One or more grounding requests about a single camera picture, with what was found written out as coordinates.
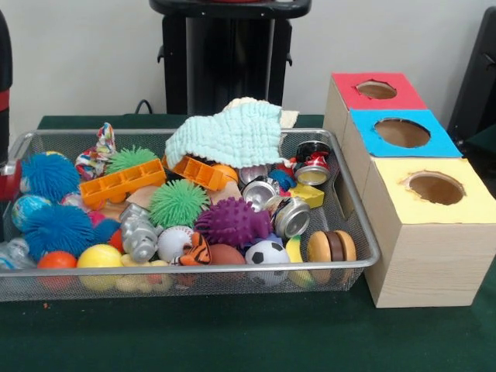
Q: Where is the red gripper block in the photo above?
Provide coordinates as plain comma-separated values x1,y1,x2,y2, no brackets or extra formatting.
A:
0,160,23,242

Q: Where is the crushed clear plastic bottle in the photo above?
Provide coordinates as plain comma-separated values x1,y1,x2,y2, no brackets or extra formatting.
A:
0,237,39,271

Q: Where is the light blue muslin cloth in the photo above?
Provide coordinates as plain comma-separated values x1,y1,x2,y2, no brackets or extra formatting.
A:
165,102,286,170

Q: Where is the cream muslin cloth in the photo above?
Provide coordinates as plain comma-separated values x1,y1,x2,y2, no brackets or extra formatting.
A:
226,96,300,128

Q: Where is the wooden box with three holes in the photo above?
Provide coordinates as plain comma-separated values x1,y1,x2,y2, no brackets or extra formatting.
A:
323,71,496,309

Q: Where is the blue furry toy with eyes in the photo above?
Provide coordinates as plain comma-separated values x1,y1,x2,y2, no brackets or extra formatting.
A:
22,204,97,264

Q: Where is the blue furry puffer ball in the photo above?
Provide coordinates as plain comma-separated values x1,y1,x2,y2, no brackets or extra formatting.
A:
19,152,81,205

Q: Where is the orange ball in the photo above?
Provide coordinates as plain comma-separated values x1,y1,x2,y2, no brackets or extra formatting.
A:
37,250,78,291

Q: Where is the yellow ball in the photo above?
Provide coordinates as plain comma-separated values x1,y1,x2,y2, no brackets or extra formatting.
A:
76,243,125,292

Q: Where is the green spiky ball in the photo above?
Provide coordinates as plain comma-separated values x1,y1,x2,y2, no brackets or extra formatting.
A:
149,182,210,229

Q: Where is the purple spiky ball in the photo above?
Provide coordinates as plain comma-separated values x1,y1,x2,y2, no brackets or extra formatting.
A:
195,196,272,248

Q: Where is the dark green table cloth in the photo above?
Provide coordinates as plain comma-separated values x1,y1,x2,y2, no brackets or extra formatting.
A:
0,114,496,372

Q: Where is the small soccer ball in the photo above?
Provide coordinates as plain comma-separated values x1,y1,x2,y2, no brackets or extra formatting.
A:
244,239,291,288

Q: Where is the crushed red soda can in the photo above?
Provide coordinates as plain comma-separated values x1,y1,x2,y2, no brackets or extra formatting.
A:
294,140,332,186

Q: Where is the toy hamburger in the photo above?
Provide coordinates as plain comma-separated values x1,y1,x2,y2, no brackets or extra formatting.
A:
307,229,357,283

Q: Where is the green clothed side table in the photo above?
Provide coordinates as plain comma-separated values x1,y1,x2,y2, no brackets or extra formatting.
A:
460,126,496,166

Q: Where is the black upright panel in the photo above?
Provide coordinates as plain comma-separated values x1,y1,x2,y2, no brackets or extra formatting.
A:
445,5,496,135

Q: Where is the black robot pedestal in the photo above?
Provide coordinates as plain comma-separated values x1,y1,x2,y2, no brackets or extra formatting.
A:
149,0,313,115

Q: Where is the shallow wire mesh bin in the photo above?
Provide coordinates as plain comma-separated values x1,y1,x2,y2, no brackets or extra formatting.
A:
0,128,381,302

